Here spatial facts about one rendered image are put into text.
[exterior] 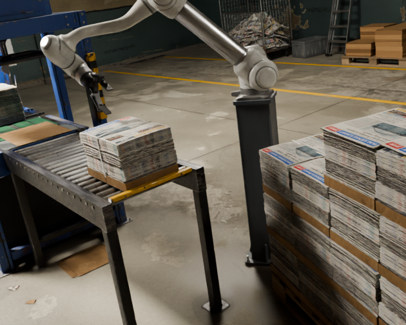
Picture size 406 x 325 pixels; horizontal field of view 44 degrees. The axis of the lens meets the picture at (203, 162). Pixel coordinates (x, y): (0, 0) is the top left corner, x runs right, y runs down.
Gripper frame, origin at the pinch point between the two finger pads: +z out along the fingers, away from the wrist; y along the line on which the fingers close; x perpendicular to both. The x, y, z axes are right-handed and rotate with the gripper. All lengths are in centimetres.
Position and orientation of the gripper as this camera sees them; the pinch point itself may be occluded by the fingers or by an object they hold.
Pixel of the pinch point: (108, 100)
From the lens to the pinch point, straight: 242.2
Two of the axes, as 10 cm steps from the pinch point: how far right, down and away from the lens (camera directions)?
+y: -1.6, 7.4, 6.5
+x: -7.8, 3.1, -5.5
